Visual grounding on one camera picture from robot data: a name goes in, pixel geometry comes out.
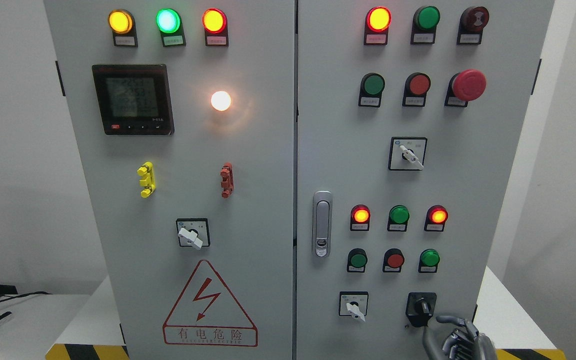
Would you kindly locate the red terminal block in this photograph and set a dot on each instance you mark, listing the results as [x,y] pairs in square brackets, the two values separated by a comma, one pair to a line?
[227,180]

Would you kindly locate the yellow indicator lamp top left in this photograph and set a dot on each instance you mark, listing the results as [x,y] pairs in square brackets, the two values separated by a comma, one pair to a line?
[122,25]

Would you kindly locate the small white black device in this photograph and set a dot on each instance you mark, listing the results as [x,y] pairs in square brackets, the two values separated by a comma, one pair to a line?
[5,317]

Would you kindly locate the white glowing lamp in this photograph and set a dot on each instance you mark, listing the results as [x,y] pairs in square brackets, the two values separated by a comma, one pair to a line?
[221,101]

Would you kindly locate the green push button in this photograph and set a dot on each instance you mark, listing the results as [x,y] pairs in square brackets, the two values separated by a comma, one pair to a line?
[356,260]
[371,88]

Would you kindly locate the green lamp right top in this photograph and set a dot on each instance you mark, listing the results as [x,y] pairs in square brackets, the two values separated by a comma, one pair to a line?
[424,25]

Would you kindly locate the white selector switch lower right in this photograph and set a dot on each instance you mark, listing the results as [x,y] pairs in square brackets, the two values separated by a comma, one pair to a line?
[353,304]

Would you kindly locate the red push button upper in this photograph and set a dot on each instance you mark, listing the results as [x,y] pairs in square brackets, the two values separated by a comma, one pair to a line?
[415,91]

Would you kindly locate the silver door latch handle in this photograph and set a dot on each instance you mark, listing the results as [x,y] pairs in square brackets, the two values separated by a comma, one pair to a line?
[321,223]

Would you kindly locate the orange lamp middle right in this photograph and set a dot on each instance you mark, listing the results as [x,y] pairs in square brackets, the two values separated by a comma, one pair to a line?
[435,219]

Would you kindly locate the orange indicator lamp left door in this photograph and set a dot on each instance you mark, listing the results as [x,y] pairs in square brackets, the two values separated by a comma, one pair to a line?
[215,24]

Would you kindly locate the orange indicator lamp right top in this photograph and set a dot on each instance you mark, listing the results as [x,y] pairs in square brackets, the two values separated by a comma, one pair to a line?
[377,23]

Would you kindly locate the white platform with hazard stripes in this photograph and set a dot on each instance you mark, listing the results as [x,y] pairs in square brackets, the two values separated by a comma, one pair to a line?
[95,331]

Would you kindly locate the white selector switch left door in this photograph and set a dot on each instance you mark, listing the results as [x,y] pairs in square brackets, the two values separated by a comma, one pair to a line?
[193,233]

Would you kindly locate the red emergency stop button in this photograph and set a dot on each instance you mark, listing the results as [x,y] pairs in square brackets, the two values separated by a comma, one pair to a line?
[465,86]

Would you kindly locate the grey electrical cabinet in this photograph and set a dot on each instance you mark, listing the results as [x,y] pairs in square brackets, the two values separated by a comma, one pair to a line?
[293,69]

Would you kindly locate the black rotary knob switch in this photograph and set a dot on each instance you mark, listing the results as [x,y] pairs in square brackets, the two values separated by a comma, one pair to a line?
[420,308]

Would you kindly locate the green lit indicator lamp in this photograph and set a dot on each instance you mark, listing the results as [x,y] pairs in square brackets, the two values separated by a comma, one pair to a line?
[171,28]

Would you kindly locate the green push button lower left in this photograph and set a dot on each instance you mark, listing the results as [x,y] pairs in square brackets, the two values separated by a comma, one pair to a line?
[356,260]

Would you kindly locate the black digital power meter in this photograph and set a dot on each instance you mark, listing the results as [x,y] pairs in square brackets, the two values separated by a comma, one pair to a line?
[134,99]

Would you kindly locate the red high voltage warning sticker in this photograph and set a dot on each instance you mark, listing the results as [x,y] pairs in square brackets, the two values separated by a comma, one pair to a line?
[206,313]

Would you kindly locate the white selector switch upper right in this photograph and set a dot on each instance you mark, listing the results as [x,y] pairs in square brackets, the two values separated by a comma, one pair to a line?
[407,153]

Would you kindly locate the yellow terminal block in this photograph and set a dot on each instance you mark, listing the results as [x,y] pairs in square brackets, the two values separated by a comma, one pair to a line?
[147,179]

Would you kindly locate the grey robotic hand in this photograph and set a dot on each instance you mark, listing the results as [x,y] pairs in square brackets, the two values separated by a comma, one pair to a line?
[462,344]

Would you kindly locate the green lamp lower right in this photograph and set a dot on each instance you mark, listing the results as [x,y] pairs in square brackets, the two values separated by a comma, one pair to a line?
[429,260]

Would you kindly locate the orange lamp middle left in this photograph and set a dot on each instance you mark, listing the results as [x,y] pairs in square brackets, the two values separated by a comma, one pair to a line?
[360,218]

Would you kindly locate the red push button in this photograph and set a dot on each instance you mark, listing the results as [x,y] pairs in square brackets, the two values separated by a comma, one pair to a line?
[415,91]
[393,261]

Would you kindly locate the red push button lower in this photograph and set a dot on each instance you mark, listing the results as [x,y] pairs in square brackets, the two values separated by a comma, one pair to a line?
[393,261]

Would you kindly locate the green push button upper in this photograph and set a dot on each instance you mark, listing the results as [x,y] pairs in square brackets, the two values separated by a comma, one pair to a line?
[371,88]

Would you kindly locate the green lamp middle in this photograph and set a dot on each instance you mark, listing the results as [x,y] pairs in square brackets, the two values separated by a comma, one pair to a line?
[398,218]

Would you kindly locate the white selector switch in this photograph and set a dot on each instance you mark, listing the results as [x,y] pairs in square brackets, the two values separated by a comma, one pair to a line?
[353,304]
[407,153]

